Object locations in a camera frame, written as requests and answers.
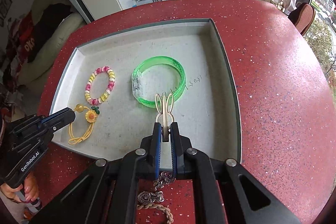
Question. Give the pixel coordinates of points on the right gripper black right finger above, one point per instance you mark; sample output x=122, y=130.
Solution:
x=177, y=154

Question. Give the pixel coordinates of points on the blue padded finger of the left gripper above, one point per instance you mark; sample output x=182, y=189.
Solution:
x=58, y=120

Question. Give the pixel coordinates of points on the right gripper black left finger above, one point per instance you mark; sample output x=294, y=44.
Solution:
x=155, y=151

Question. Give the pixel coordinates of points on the green translucent bangle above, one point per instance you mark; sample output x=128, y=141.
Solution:
x=181, y=77

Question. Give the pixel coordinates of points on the grey jewelry tray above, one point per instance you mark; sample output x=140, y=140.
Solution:
x=207, y=112

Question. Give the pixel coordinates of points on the light green armchair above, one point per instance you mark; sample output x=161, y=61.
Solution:
x=35, y=75

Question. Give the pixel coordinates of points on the red printed cushion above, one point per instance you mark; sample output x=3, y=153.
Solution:
x=22, y=37

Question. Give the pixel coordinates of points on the black clothing on armchair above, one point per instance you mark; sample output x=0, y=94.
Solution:
x=51, y=18

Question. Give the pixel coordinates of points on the brown chair back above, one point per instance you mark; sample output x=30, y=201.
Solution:
x=302, y=17

